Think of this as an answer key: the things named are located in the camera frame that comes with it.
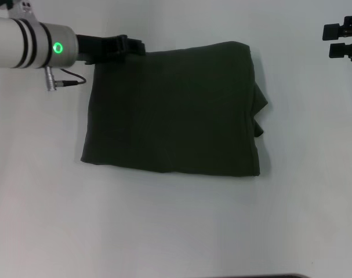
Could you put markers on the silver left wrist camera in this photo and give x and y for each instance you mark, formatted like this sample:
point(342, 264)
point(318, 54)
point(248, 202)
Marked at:
point(19, 7)

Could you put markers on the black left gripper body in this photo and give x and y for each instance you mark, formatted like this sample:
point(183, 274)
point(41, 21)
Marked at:
point(100, 49)

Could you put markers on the dark green FREE t-shirt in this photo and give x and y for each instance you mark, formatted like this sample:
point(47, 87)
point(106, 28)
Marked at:
point(170, 110)

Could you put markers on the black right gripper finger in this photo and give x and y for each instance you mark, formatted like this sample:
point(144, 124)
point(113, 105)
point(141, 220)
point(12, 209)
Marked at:
point(342, 29)
point(345, 51)

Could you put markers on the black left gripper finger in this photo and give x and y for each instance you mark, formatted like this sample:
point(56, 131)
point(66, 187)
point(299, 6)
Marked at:
point(133, 46)

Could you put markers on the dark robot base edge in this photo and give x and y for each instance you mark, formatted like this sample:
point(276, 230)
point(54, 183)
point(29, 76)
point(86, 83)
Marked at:
point(309, 276)

